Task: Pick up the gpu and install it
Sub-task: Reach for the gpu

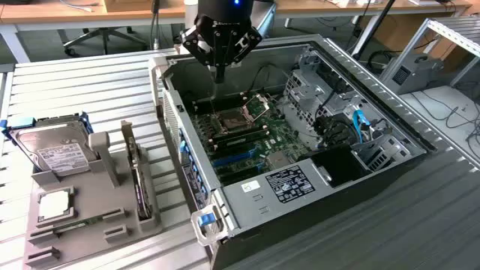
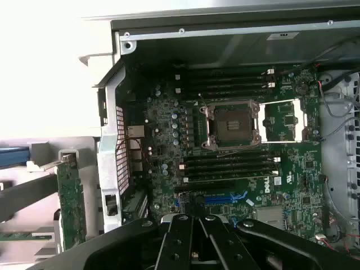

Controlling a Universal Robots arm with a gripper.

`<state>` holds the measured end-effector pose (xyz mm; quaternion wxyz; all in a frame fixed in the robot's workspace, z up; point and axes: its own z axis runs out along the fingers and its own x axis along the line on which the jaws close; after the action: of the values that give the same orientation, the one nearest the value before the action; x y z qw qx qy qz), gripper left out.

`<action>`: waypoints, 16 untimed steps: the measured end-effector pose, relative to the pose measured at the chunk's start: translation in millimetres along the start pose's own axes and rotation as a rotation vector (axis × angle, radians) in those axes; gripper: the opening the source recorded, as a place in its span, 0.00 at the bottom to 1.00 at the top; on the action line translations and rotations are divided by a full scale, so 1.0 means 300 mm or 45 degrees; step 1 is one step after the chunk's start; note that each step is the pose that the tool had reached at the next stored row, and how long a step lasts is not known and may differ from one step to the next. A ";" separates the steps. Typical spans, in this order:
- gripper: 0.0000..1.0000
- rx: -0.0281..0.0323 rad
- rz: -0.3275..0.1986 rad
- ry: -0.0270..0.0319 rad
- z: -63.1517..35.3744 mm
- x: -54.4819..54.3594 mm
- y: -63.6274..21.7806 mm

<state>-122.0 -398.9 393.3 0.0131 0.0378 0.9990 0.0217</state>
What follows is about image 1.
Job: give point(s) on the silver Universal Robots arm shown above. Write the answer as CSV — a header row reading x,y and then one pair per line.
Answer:
x,y
267,19

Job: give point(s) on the grey plastic parts rack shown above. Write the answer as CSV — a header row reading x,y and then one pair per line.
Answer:
x,y
94,202

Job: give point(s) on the blue card retention clip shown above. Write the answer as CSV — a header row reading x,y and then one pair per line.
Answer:
x,y
201,179
191,162
205,191
183,147

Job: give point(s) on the metal socket locking lever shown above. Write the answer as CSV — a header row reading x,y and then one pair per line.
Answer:
x,y
214,101

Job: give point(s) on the blue case release latch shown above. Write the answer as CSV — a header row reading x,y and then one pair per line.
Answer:
x,y
206,219

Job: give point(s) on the black office chair base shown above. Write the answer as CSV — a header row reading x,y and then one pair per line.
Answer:
x,y
105,35

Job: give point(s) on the metal disk bay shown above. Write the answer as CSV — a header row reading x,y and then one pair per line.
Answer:
x,y
379,157

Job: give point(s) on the silver power supply unit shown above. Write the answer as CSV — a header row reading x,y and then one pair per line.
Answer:
x,y
255,197

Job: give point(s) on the silver CPU chip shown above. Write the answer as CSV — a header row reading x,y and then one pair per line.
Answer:
x,y
54,205

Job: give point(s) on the blue expansion slot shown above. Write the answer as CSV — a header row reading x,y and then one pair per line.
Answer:
x,y
233,158

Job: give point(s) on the grey computer tower case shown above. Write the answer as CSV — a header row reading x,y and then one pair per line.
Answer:
x,y
319,213

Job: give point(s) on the aluminium frame shelf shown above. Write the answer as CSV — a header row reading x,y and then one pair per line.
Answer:
x,y
450,31

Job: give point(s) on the black slanted pole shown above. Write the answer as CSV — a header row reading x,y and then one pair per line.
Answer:
x,y
371,31

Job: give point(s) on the CPU socket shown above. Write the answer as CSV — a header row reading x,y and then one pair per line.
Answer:
x,y
231,122

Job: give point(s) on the Nvidia graphics card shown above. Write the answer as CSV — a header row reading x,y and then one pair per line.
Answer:
x,y
139,180

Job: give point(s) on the green loose RAM stick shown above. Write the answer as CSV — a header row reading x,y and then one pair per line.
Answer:
x,y
75,224

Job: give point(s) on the perforated metal drive cage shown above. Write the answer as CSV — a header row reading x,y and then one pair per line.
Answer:
x,y
303,92

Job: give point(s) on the metal socket cover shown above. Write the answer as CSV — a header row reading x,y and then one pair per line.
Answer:
x,y
259,105

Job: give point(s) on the wooden desk with cardboard box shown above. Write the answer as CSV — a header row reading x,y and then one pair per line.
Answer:
x,y
57,14

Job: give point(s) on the green Dell motherboard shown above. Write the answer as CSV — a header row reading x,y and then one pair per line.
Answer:
x,y
289,135

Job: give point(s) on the brown wooden cabinet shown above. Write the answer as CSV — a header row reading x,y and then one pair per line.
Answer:
x,y
405,31

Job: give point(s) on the grey box device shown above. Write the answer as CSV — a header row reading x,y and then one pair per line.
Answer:
x,y
417,76

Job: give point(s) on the silver chipset heatsink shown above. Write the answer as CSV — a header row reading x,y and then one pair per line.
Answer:
x,y
279,160

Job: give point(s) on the brown cardboard box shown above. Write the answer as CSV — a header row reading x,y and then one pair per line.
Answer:
x,y
127,5

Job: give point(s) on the hard disk in blue carrier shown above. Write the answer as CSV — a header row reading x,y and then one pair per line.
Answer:
x,y
49,146

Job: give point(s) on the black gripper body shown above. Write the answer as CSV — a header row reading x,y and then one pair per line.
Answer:
x,y
225,11

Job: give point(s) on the long wooden desk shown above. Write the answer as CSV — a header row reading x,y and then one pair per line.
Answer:
x,y
319,7

